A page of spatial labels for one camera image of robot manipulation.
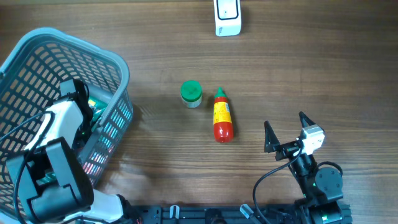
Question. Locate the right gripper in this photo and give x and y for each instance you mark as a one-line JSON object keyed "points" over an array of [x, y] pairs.
{"points": [[272, 144]]}

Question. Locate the red sauce bottle yellow label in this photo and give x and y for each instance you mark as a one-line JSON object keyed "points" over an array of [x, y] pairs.
{"points": [[222, 122]]}

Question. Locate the green lid jar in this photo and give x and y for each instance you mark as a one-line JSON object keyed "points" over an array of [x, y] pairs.
{"points": [[191, 93]]}

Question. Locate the green 3M gloves packet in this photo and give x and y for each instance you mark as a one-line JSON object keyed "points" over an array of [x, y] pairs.
{"points": [[98, 108]]}

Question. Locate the grey plastic mesh basket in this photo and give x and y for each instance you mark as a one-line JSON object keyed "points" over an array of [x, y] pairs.
{"points": [[30, 82]]}

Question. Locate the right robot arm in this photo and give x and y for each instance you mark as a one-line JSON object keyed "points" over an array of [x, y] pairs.
{"points": [[321, 183]]}

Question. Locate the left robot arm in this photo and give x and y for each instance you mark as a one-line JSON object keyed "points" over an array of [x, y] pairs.
{"points": [[50, 185]]}

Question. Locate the white barcode scanner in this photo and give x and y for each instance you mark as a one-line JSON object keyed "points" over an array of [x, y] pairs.
{"points": [[228, 20]]}

